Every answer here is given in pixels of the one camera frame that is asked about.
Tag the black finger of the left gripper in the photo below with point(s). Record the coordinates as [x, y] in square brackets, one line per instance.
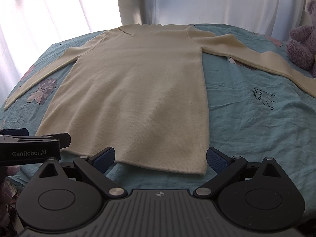
[60, 139]
[15, 132]

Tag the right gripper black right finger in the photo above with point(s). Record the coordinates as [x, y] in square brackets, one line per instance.
[228, 169]

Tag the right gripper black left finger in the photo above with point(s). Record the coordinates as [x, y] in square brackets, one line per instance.
[91, 171]

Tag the cream knit sweater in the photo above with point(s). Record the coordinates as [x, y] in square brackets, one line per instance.
[141, 89]

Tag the teal printed bed sheet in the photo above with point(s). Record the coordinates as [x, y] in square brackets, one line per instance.
[252, 113]

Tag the white sheer curtain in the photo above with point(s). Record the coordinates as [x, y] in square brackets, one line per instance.
[29, 27]

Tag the purple plush teddy bear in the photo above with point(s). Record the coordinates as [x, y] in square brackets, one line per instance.
[301, 46]

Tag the grey blackout curtain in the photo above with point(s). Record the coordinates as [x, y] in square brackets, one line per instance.
[269, 17]

